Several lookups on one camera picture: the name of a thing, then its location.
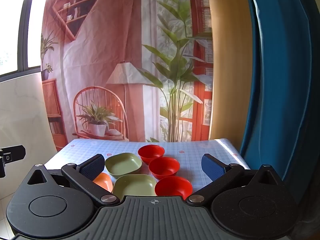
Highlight red plastic bowl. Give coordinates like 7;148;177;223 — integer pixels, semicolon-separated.
155;176;193;200
148;157;180;180
138;144;165;165

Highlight yellow wooden panel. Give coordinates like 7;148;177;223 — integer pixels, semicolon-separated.
207;0;254;143

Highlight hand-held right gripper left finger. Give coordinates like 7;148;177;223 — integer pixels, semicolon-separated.
25;154;120;208

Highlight white marble board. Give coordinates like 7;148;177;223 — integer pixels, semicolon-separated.
0;71;59;200

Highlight dark window frame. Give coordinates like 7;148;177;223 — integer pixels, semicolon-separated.
0;0;48;78

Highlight printed room backdrop cloth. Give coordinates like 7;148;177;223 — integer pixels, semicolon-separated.
40;0;214;153

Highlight green square plate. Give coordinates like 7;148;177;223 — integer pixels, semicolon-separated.
112;174;157;198
105;153;142;178

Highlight orange plastic bowl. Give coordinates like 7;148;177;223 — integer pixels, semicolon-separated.
93;172;113;193

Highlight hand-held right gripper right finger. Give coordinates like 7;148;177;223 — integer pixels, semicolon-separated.
185;153;284;203

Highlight blue checked tablecloth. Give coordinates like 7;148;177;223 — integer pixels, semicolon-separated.
46;138;251;198

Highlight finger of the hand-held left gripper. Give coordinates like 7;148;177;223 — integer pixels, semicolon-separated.
0;145;26;164

